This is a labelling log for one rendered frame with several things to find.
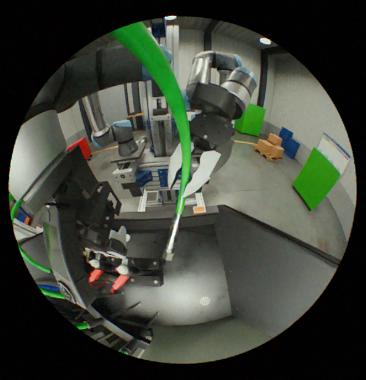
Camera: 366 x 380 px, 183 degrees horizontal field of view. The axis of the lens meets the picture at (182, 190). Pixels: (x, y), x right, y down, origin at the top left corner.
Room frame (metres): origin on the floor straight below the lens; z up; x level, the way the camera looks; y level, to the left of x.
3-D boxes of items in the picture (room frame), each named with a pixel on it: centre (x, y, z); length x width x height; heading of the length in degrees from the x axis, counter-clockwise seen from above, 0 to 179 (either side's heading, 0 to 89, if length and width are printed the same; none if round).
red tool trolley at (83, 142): (2.68, 3.66, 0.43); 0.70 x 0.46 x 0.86; 120
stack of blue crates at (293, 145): (3.97, -5.34, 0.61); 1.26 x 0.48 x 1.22; 5
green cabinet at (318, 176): (1.02, -3.48, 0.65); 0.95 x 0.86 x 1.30; 13
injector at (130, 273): (0.00, 0.12, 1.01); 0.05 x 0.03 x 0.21; 6
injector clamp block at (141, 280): (-0.03, 0.24, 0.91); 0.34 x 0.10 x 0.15; 96
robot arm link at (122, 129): (0.66, 0.39, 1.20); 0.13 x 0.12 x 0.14; 124
